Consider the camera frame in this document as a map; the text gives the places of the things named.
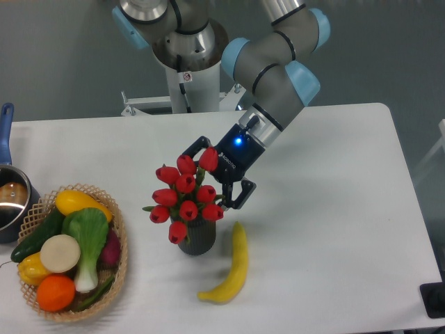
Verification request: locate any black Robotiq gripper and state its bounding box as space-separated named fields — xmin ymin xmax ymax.
xmin=182 ymin=124 xmax=266 ymax=210

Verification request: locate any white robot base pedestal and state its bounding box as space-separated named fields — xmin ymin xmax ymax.
xmin=121 ymin=19 xmax=246 ymax=116

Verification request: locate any dark grey ribbed vase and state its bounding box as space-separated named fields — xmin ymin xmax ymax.
xmin=168 ymin=218 xmax=216 ymax=256

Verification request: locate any white round radish slice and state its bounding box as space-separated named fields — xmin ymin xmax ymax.
xmin=40 ymin=234 xmax=81 ymax=273

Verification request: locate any green bok choy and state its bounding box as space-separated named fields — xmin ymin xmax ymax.
xmin=62 ymin=207 xmax=108 ymax=293

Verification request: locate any white frame at right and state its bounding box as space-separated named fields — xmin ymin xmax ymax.
xmin=412 ymin=119 xmax=444 ymax=186

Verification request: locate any purple sweet potato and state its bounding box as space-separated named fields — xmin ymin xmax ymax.
xmin=99 ymin=229 xmax=121 ymax=266

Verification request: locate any black device at edge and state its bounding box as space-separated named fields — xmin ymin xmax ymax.
xmin=419 ymin=282 xmax=444 ymax=319

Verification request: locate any yellow banana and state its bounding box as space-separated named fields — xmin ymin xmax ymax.
xmin=197 ymin=221 xmax=249 ymax=304

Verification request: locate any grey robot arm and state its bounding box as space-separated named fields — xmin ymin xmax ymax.
xmin=112 ymin=1 xmax=330 ymax=209

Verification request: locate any yellow bell pepper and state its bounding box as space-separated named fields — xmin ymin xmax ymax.
xmin=17 ymin=252 xmax=52 ymax=286

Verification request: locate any blue saucepan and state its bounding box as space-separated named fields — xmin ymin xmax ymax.
xmin=1 ymin=103 xmax=40 ymax=244

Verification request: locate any woven wicker basket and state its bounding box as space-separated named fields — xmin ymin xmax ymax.
xmin=18 ymin=184 xmax=128 ymax=322

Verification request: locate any green chili pepper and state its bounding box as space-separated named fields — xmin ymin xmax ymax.
xmin=74 ymin=276 xmax=115 ymax=312

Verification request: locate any green cucumber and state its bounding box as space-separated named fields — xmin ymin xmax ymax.
xmin=10 ymin=207 xmax=65 ymax=263

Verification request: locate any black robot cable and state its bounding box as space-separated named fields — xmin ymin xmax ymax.
xmin=175 ymin=54 xmax=193 ymax=114

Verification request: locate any orange fruit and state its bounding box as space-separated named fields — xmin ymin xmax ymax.
xmin=37 ymin=274 xmax=76 ymax=312

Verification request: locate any red tulip bouquet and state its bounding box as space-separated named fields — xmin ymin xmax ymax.
xmin=143 ymin=147 xmax=224 ymax=244

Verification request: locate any yellow squash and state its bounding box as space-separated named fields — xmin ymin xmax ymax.
xmin=55 ymin=190 xmax=113 ymax=223

